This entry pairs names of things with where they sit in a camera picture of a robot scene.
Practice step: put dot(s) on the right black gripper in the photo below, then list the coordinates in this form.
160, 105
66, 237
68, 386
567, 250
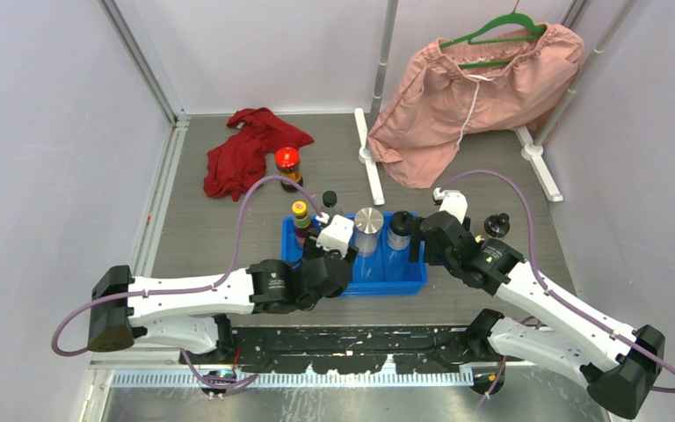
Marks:
416, 237

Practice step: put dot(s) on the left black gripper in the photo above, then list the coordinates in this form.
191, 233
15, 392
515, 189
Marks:
312, 249

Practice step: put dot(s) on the black cap shaker bottle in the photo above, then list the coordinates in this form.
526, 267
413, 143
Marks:
400, 230

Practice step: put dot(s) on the yellow cap sauce bottle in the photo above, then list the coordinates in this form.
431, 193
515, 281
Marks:
302, 222

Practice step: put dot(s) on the blue plastic divided bin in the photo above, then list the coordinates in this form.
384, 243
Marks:
387, 271

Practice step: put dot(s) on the silver lid grain jar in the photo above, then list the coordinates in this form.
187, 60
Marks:
368, 224

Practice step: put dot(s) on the clear bottle black cap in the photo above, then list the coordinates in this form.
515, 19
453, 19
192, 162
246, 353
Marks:
330, 206

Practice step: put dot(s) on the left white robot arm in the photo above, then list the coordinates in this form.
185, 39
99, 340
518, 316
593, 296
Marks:
180, 312

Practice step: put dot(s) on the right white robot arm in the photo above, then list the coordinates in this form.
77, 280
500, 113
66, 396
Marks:
600, 354

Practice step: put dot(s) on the small black cap shaker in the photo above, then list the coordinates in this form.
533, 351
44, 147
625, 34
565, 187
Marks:
497, 225

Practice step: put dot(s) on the red lid chili jar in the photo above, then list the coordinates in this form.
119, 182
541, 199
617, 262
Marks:
288, 163

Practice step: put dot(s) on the white clothes rack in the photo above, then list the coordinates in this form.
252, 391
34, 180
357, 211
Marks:
532, 141

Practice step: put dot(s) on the red cloth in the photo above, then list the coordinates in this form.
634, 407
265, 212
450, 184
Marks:
234, 166

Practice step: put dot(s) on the pink shorts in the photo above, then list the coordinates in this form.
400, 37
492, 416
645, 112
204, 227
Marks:
446, 93

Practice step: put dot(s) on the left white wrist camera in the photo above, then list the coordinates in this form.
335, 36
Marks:
336, 233

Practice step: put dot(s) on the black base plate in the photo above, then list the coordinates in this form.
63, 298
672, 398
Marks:
349, 350

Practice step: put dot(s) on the white slotted cable duct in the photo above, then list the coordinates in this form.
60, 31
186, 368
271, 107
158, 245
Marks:
385, 377

